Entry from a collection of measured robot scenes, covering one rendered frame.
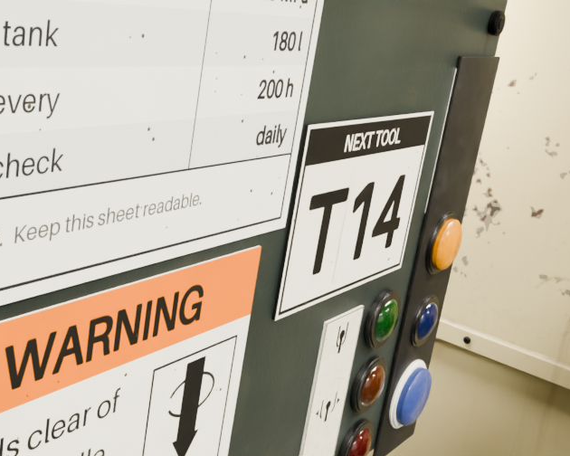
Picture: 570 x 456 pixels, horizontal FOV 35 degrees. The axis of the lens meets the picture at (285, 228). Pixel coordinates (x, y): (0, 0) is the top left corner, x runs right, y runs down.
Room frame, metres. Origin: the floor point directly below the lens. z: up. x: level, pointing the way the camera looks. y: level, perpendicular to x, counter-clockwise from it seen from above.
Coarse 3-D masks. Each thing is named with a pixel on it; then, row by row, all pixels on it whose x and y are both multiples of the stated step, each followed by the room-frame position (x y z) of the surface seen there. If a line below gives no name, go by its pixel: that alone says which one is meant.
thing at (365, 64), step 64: (384, 0) 0.32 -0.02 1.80; (448, 0) 0.37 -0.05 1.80; (320, 64) 0.29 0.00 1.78; (384, 64) 0.33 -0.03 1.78; (448, 64) 0.38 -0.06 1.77; (192, 256) 0.25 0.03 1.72; (0, 320) 0.19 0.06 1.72; (256, 320) 0.28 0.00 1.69; (320, 320) 0.32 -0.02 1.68; (256, 384) 0.29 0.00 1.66; (256, 448) 0.30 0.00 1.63
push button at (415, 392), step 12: (420, 372) 0.40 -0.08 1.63; (408, 384) 0.40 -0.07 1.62; (420, 384) 0.40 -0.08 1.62; (408, 396) 0.39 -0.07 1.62; (420, 396) 0.40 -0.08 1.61; (396, 408) 0.39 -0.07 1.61; (408, 408) 0.39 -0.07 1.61; (420, 408) 0.41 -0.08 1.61; (396, 420) 0.40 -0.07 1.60; (408, 420) 0.40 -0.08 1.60
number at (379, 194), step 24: (360, 168) 0.33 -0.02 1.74; (384, 168) 0.34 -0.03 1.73; (408, 168) 0.36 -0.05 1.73; (360, 192) 0.33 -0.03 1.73; (384, 192) 0.35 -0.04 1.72; (408, 192) 0.37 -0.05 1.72; (360, 216) 0.33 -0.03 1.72; (384, 216) 0.35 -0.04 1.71; (360, 240) 0.34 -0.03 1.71; (384, 240) 0.35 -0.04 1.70; (336, 264) 0.32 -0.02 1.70; (360, 264) 0.34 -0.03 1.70
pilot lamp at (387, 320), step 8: (392, 304) 0.36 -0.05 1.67; (384, 312) 0.36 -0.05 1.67; (392, 312) 0.36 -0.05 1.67; (384, 320) 0.36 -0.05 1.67; (392, 320) 0.36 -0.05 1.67; (376, 328) 0.36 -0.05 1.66; (384, 328) 0.36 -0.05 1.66; (392, 328) 0.36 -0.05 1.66; (376, 336) 0.36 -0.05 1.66; (384, 336) 0.36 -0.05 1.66
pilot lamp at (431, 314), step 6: (432, 306) 0.41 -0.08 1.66; (426, 312) 0.40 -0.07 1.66; (432, 312) 0.40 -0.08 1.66; (426, 318) 0.40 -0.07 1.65; (432, 318) 0.40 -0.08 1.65; (420, 324) 0.40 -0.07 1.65; (426, 324) 0.40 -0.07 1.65; (432, 324) 0.40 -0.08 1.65; (420, 330) 0.40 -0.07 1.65; (426, 330) 0.40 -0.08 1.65; (432, 330) 0.41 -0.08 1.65; (420, 336) 0.40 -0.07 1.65; (426, 336) 0.40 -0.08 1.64
